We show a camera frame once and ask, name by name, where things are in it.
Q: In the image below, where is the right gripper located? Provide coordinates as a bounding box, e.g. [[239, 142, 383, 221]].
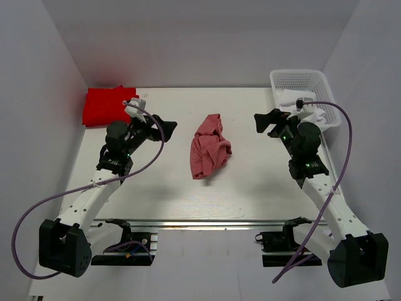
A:
[[254, 108, 307, 159]]

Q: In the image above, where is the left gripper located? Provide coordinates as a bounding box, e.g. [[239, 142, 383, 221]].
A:
[[124, 114, 177, 157]]

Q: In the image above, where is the pink t-shirt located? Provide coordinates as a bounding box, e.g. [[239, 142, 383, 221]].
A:
[[190, 114, 232, 180]]

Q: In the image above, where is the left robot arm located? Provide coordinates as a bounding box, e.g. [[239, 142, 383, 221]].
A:
[[39, 115, 177, 277]]

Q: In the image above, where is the white t-shirt in basket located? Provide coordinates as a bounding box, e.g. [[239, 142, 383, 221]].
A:
[[275, 89, 326, 127]]

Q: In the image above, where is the white plastic basket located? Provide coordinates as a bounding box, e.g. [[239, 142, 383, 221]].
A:
[[269, 69, 341, 131]]

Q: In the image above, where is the folded red t-shirt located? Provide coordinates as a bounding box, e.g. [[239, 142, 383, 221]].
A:
[[82, 85, 139, 127]]

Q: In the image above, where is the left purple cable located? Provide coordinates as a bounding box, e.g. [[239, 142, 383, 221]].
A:
[[11, 100, 165, 280]]

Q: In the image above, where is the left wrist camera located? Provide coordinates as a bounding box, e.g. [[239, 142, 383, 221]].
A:
[[123, 97, 146, 122]]

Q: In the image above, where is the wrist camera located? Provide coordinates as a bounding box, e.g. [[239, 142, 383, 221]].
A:
[[123, 97, 146, 122], [286, 97, 318, 124]]

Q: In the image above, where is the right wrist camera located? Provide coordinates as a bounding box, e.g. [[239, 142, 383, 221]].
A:
[[286, 97, 318, 124]]

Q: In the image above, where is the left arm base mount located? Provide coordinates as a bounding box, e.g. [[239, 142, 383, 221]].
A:
[[90, 219, 157, 267]]

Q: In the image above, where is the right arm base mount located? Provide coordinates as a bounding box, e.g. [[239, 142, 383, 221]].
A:
[[255, 217, 312, 268]]

